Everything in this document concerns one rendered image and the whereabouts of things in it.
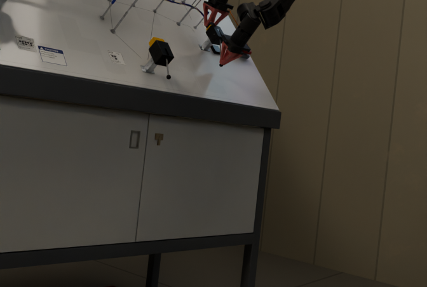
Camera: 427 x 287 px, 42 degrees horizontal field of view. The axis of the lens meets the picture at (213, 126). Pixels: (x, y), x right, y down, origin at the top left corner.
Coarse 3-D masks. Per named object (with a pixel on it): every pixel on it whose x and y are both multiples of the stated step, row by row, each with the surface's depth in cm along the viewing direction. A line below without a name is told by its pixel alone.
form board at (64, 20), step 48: (0, 0) 147; (48, 0) 160; (96, 0) 176; (144, 0) 195; (192, 0) 219; (96, 48) 160; (144, 48) 176; (192, 48) 195; (192, 96) 177; (240, 96) 196
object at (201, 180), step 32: (160, 128) 172; (192, 128) 182; (224, 128) 192; (256, 128) 204; (160, 160) 173; (192, 160) 183; (224, 160) 194; (256, 160) 205; (160, 192) 174; (192, 192) 184; (224, 192) 195; (256, 192) 207; (160, 224) 175; (192, 224) 185; (224, 224) 196
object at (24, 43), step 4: (16, 36) 142; (20, 36) 143; (20, 40) 142; (24, 40) 143; (28, 40) 144; (32, 40) 145; (20, 44) 141; (24, 44) 142; (28, 44) 143; (32, 44) 144; (20, 48) 140; (24, 48) 141; (28, 48) 142; (32, 48) 143; (36, 52) 143
